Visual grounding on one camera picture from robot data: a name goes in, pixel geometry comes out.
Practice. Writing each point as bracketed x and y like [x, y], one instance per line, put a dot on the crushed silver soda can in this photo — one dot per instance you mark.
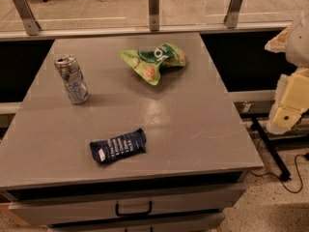
[72, 76]

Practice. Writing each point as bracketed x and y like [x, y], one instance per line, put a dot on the lower grey drawer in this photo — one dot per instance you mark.
[189, 223]

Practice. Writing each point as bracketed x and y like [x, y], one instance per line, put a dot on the grey window rail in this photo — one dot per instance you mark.
[140, 30]

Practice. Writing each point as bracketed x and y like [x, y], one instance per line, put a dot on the green rice chip bag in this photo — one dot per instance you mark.
[148, 64]

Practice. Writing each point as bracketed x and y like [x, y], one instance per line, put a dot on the foam-covered gripper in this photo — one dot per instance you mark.
[299, 43]

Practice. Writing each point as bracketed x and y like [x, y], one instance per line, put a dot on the upper grey drawer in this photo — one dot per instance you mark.
[102, 206]

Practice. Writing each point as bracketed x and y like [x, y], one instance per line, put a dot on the metal bracket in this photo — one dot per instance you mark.
[154, 15]
[232, 17]
[30, 24]

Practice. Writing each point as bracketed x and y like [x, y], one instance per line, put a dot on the dark blue rxbar wrapper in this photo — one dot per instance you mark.
[119, 147]

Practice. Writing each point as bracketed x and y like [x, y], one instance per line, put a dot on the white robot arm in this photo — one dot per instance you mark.
[301, 25]

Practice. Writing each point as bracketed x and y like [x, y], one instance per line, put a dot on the left metal bracket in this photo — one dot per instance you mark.
[30, 24]

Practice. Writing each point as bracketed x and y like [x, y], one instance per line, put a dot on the middle metal bracket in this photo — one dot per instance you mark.
[154, 15]

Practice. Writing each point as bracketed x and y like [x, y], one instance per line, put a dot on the black drawer handle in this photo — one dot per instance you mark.
[133, 209]

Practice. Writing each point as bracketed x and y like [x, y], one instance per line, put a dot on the right metal bracket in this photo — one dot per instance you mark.
[232, 17]

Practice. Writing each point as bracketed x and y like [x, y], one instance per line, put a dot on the grey drawer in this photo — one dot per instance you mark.
[102, 206]
[189, 223]

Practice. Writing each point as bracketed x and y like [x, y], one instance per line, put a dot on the black metal table leg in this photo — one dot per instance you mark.
[285, 173]

